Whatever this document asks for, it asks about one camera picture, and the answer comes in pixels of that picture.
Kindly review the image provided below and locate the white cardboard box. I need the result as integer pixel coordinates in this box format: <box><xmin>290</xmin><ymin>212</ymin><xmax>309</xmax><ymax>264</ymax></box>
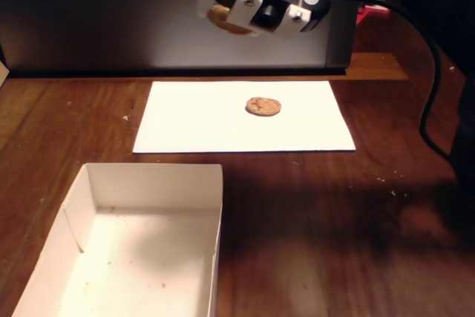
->
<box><xmin>10</xmin><ymin>163</ymin><xmax>225</xmax><ymax>317</ymax></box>

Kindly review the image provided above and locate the white paper sheet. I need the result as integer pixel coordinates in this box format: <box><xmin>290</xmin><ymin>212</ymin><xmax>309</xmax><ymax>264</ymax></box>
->
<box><xmin>132</xmin><ymin>80</ymin><xmax>356</xmax><ymax>154</ymax></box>

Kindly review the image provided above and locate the red plastic object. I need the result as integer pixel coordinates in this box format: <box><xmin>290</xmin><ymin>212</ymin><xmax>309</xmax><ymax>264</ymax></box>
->
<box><xmin>356</xmin><ymin>0</ymin><xmax>393</xmax><ymax>27</ymax></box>

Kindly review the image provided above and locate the round chocolate chip mini cookie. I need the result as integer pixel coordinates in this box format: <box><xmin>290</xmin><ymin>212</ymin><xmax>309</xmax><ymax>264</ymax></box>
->
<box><xmin>206</xmin><ymin>4</ymin><xmax>250</xmax><ymax>36</ymax></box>
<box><xmin>245</xmin><ymin>97</ymin><xmax>282</xmax><ymax>118</ymax></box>

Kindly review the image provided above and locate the white object at table edge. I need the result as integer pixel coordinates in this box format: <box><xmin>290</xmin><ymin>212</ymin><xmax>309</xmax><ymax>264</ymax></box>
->
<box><xmin>0</xmin><ymin>42</ymin><xmax>10</xmax><ymax>90</ymax></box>

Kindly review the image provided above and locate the dark monitor panel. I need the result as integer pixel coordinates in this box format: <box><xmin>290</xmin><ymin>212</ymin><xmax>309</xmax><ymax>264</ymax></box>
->
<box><xmin>0</xmin><ymin>0</ymin><xmax>367</xmax><ymax>76</ymax></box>

